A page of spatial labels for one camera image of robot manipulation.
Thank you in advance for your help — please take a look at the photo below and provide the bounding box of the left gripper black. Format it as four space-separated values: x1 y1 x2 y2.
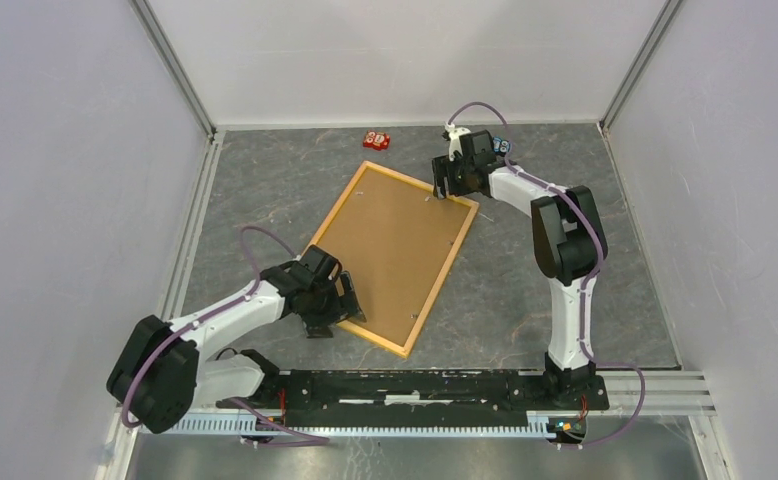
299 271 365 339

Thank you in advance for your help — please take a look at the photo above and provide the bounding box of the brown cardboard backing board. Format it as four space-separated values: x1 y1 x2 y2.
310 169 472 350

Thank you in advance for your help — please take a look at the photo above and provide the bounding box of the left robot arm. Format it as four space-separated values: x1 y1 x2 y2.
106 245 365 433

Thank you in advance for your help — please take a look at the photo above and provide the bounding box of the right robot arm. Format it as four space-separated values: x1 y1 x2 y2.
432 124 607 408

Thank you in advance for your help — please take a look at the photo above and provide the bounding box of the black blue toy block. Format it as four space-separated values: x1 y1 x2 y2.
493 137 512 157

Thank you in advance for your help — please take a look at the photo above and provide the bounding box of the red toy block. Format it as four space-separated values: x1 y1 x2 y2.
362 130 391 151

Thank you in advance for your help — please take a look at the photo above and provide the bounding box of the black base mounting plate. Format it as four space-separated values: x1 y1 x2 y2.
244 369 610 428

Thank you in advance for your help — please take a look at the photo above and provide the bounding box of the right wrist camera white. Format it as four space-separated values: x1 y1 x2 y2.
443 123 471 162

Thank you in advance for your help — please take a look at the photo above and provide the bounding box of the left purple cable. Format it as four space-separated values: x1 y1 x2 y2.
119 225 332 449

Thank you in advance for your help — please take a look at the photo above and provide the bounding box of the aluminium rail base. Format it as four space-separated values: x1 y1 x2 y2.
131 369 716 444

